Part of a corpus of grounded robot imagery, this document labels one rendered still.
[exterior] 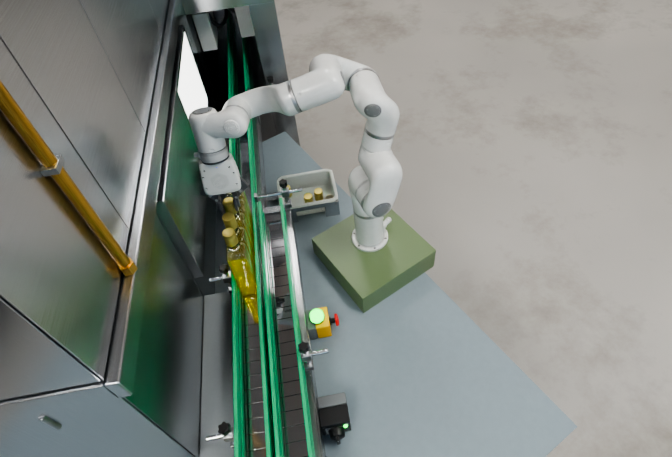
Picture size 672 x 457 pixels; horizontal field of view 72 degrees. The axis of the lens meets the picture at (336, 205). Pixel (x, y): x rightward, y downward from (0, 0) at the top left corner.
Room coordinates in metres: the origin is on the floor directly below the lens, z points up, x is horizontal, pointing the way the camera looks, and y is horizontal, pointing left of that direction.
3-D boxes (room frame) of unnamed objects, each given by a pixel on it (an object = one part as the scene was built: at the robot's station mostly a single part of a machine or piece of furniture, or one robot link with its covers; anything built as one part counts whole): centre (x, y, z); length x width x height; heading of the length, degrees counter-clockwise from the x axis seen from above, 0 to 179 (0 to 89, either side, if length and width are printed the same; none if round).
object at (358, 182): (0.96, -0.10, 1.08); 0.13 x 0.10 x 0.16; 16
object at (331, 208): (1.24, 0.13, 0.79); 0.27 x 0.17 x 0.08; 94
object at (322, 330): (0.70, 0.10, 0.79); 0.07 x 0.07 x 0.07; 4
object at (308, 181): (1.24, 0.10, 0.80); 0.22 x 0.17 x 0.09; 94
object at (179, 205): (1.24, 0.47, 1.15); 0.90 x 0.03 x 0.34; 4
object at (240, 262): (0.80, 0.30, 0.99); 0.06 x 0.06 x 0.21; 4
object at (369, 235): (0.98, -0.11, 0.92); 0.16 x 0.13 x 0.15; 130
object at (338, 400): (0.42, 0.07, 0.79); 0.08 x 0.08 x 0.08; 4
